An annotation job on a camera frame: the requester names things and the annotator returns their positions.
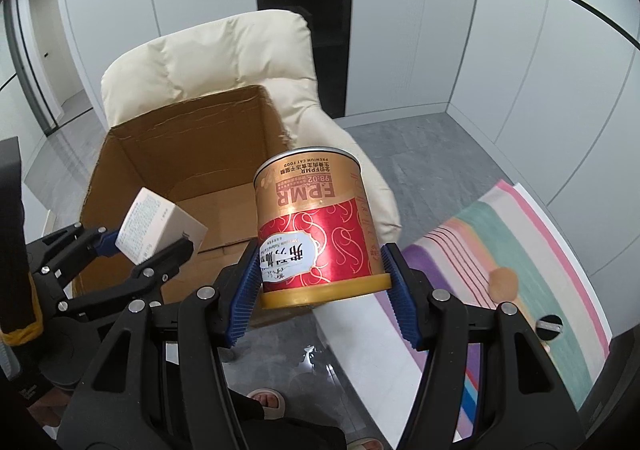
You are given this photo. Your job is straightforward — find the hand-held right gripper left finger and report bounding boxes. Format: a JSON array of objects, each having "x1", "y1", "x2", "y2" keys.
[{"x1": 70, "y1": 240, "x2": 263, "y2": 450}]

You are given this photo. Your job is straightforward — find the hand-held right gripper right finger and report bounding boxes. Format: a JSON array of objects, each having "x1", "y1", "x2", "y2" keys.
[{"x1": 381, "y1": 242, "x2": 586, "y2": 450}]

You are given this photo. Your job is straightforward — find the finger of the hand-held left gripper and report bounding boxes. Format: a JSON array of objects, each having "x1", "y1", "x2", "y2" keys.
[
  {"x1": 27, "y1": 224, "x2": 123, "y2": 291},
  {"x1": 55, "y1": 236, "x2": 196, "y2": 317}
]

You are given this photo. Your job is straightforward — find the small white carton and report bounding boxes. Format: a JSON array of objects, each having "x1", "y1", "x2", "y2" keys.
[{"x1": 114, "y1": 186, "x2": 209, "y2": 265}]

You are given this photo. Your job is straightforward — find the gold and red can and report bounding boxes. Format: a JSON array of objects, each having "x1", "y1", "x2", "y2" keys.
[{"x1": 252, "y1": 145, "x2": 393, "y2": 311}]

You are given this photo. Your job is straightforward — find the brown cardboard box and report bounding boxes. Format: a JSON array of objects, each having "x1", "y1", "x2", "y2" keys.
[{"x1": 72, "y1": 84, "x2": 321, "y2": 326}]

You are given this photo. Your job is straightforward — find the black round compact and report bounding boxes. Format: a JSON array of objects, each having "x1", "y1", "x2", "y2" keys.
[{"x1": 536, "y1": 313, "x2": 563, "y2": 337}]

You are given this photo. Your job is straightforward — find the person's left hand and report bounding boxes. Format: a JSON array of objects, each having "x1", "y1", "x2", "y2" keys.
[{"x1": 27, "y1": 380, "x2": 81, "y2": 431}]

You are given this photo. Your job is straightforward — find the tan round pad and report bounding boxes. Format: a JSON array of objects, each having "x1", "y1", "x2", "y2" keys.
[{"x1": 489, "y1": 267, "x2": 519, "y2": 302}]

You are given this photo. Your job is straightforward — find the striped multicolour cloth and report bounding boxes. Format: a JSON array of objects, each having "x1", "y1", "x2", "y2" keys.
[{"x1": 375, "y1": 180, "x2": 613, "y2": 441}]

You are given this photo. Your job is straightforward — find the person's black pants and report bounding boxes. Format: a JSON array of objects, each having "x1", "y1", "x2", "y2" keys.
[{"x1": 160, "y1": 360, "x2": 347, "y2": 450}]

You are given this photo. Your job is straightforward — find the cream padded armchair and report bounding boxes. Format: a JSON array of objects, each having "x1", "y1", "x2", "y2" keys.
[{"x1": 100, "y1": 9, "x2": 403, "y2": 246}]

